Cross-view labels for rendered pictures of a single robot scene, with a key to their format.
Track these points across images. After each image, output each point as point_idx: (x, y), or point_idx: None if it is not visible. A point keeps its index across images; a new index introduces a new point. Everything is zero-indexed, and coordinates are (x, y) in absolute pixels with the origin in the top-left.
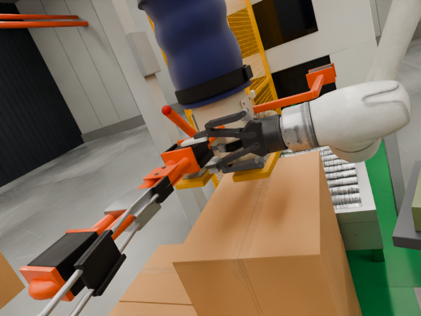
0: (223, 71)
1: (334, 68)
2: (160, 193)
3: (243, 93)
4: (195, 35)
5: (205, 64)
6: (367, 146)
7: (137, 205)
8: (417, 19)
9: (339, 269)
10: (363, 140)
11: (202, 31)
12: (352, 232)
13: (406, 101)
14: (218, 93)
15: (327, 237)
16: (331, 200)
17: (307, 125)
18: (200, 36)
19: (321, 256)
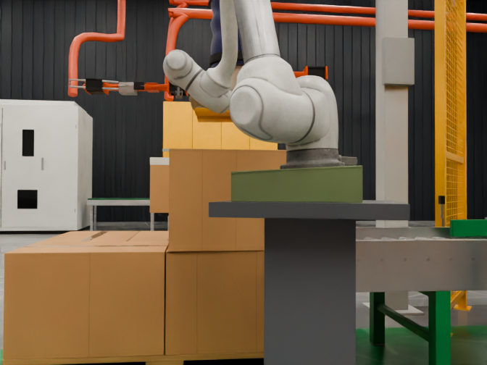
0: (219, 50)
1: (325, 71)
2: (135, 85)
3: (235, 68)
4: (214, 28)
5: (213, 45)
6: (184, 87)
7: (123, 83)
8: (223, 24)
9: (235, 222)
10: (167, 76)
11: (217, 26)
12: None
13: (168, 57)
14: (213, 63)
15: (213, 171)
16: None
17: None
18: (216, 29)
19: (169, 150)
